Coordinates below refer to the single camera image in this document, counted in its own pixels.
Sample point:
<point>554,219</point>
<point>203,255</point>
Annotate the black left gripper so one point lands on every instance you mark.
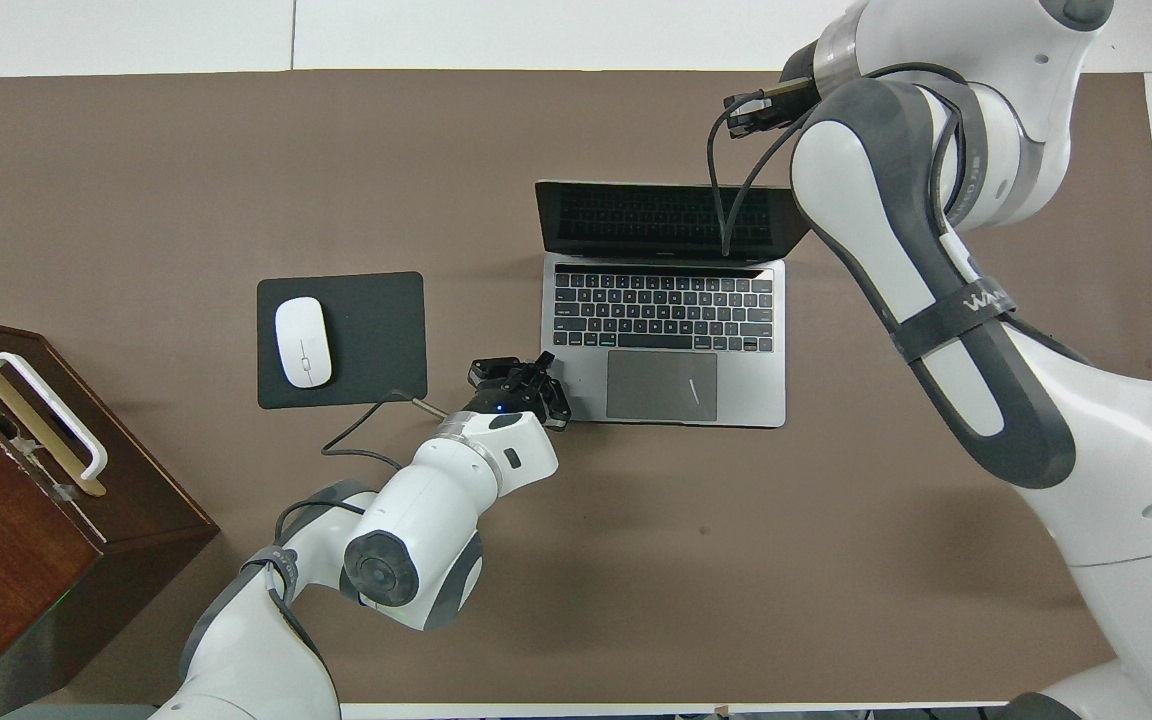
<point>506,398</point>

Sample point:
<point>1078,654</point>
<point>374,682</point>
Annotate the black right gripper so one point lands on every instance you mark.
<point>761,113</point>

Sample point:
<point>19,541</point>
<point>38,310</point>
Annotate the silver grey laptop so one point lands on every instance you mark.
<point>661,300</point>

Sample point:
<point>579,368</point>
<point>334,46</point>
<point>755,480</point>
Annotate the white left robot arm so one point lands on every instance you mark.
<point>436,500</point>

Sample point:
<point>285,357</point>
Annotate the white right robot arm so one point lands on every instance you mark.
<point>1036,400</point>

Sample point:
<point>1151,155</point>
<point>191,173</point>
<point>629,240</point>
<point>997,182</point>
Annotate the black mouse pad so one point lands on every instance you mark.
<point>376,340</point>

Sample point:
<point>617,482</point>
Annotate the white computer mouse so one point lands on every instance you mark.
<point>303,340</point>

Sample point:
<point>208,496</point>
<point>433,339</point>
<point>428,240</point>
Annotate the brown table mat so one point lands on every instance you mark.
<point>636,600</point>

